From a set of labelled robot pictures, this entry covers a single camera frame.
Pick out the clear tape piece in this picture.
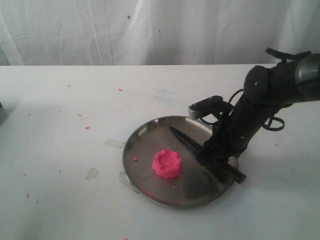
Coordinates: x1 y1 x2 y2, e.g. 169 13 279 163
85 167 99 180
103 139 126 149

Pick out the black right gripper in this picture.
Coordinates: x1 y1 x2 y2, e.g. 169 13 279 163
195 96 270 172

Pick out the clear tape piece lower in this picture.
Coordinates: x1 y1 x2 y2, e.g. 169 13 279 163
85 167 99 180

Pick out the pink dough piece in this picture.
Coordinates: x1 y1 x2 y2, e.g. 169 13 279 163
152 149 183 179

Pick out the black knife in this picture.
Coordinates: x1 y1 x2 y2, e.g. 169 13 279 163
168 126 247 184

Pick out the round steel plate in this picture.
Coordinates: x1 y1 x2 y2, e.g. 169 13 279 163
122 115 234 209

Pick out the clear tape piece upper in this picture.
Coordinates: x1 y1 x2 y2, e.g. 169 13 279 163
103 139 126 149

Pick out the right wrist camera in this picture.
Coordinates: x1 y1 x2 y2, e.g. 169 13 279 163
188 95 233 126

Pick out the clear tape under plate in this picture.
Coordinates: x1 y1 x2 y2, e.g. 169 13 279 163
119 171 139 194

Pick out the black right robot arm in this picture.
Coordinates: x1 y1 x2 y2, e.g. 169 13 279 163
189 48 320 167

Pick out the white backdrop curtain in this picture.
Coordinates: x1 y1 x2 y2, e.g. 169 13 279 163
0 0 320 66

